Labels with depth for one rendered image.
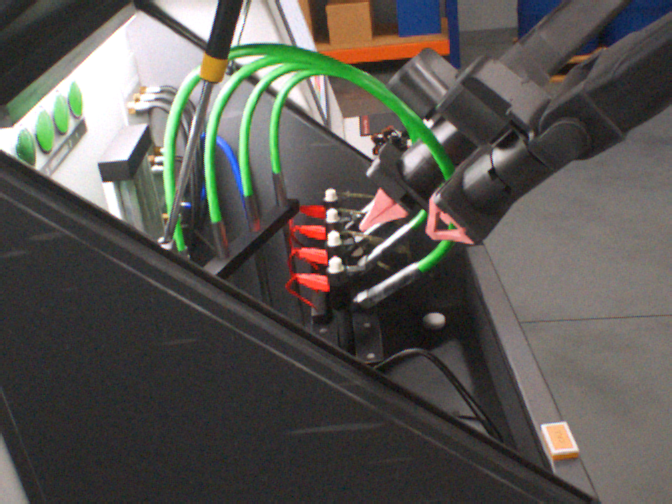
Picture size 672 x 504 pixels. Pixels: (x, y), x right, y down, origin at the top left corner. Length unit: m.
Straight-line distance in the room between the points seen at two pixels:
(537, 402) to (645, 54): 0.53
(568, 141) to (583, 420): 1.88
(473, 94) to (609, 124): 0.13
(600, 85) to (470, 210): 0.21
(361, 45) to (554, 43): 5.39
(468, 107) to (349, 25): 5.68
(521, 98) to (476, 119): 0.04
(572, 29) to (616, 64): 0.30
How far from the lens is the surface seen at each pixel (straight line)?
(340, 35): 6.42
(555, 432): 0.97
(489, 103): 0.72
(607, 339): 2.86
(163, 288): 0.67
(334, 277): 1.04
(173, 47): 1.28
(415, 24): 6.40
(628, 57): 0.65
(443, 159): 0.84
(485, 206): 0.79
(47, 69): 0.84
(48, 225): 0.66
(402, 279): 0.91
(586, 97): 0.67
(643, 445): 2.44
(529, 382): 1.07
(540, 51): 0.93
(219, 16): 0.61
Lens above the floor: 1.60
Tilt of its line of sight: 27 degrees down
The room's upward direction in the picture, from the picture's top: 7 degrees counter-clockwise
